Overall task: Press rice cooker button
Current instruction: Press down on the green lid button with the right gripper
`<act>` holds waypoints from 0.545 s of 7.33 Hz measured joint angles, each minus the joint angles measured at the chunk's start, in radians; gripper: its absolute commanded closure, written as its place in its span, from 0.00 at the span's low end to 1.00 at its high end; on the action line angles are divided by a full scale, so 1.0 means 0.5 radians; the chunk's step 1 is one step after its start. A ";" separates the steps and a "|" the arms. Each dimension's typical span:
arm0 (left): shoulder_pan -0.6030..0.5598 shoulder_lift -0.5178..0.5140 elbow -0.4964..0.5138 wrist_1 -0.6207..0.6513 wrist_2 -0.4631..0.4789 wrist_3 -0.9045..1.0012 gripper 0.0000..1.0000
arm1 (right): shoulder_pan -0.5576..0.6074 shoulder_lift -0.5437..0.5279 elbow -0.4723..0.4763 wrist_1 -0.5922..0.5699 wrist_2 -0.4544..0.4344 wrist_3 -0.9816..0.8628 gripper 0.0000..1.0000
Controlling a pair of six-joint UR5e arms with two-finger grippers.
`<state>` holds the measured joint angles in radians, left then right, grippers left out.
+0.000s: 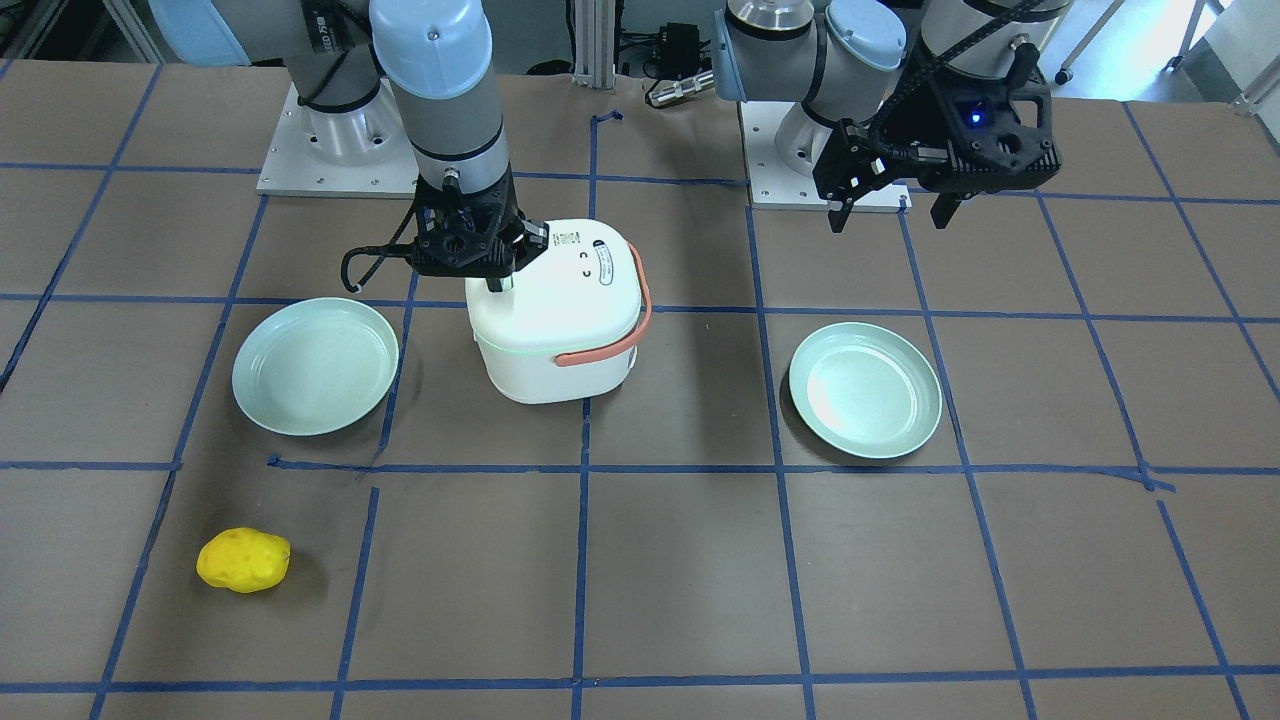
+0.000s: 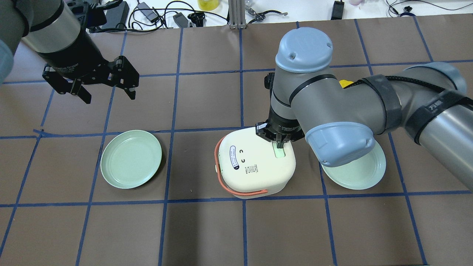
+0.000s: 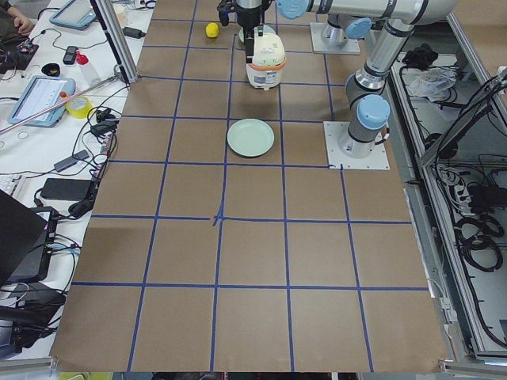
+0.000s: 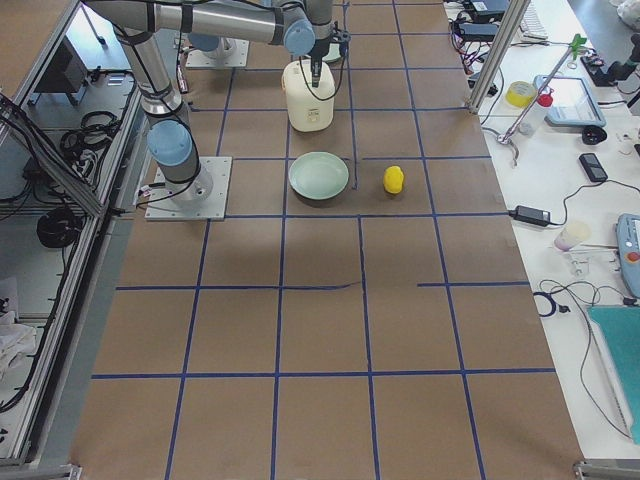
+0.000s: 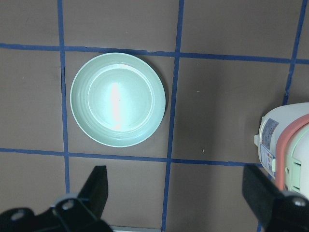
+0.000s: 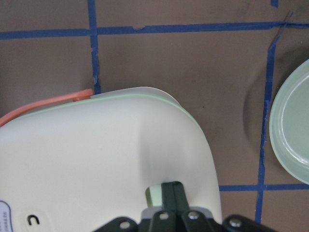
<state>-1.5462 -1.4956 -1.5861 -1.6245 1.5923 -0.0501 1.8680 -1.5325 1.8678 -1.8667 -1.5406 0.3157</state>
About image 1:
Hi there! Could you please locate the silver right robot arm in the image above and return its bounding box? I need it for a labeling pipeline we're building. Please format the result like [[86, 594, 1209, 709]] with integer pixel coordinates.
[[150, 1, 550, 293]]

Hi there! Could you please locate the green plate near left arm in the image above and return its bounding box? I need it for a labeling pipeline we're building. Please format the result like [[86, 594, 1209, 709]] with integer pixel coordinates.
[[787, 322, 943, 459]]

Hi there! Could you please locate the yellow sponge potato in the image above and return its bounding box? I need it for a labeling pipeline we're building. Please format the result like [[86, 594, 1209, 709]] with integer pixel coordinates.
[[195, 527, 292, 594]]

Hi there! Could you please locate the white rice cooker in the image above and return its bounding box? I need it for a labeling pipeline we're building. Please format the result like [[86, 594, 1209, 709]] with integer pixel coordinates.
[[463, 219, 652, 404]]

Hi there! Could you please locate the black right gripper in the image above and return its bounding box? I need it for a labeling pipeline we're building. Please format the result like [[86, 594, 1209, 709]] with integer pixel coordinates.
[[410, 184, 550, 293]]

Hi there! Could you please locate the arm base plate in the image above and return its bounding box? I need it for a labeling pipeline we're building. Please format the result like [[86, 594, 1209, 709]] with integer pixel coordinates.
[[256, 79, 419, 199], [739, 101, 863, 211]]

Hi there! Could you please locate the green plate near right arm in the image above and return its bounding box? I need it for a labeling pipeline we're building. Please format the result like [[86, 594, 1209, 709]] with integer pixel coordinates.
[[230, 297, 401, 437]]

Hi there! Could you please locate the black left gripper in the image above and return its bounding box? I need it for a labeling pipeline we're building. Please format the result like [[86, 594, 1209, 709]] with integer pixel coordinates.
[[820, 42, 1062, 234]]

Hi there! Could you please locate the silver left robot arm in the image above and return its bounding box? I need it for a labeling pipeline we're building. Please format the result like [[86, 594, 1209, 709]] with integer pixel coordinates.
[[712, 1, 1070, 232]]

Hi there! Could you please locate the aluminium frame post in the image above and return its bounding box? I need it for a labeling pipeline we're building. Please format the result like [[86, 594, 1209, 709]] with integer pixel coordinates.
[[568, 1, 618, 94]]

